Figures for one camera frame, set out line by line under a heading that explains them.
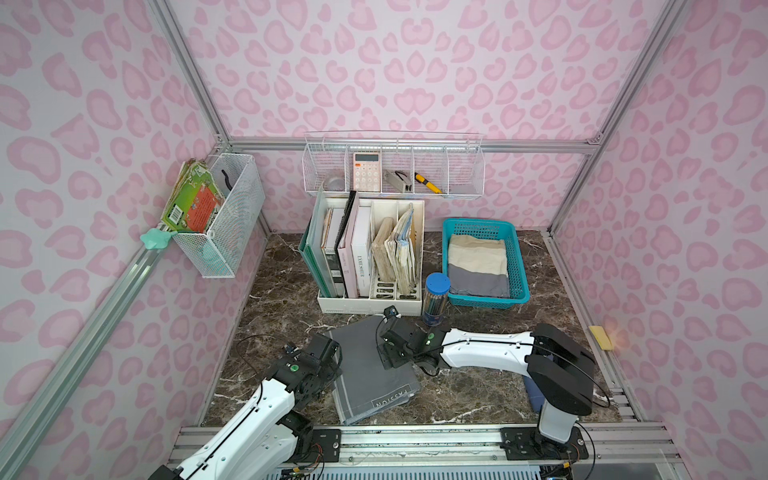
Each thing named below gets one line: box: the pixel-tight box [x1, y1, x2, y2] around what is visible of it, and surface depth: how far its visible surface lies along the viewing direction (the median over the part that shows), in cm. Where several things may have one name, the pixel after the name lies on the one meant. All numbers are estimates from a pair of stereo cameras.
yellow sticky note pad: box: [588, 325, 614, 351], surface depth 97 cm
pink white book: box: [338, 192, 372, 299], surface depth 87 cm
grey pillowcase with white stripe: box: [331, 316, 422, 425], surface depth 82 cm
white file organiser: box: [316, 198, 425, 316], surface depth 92 cm
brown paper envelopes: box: [371, 202, 417, 296], surface depth 90 cm
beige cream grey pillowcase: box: [448, 234, 510, 298], surface depth 103 cm
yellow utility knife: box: [414, 172, 443, 194], surface depth 100 cm
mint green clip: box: [140, 228, 173, 250], surface depth 64 cm
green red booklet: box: [161, 158, 225, 234], surface depth 73 cm
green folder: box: [298, 184, 337, 299], surface depth 82 cm
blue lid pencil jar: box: [423, 272, 451, 327], surface depth 85 cm
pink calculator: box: [353, 152, 380, 192], surface depth 97 cm
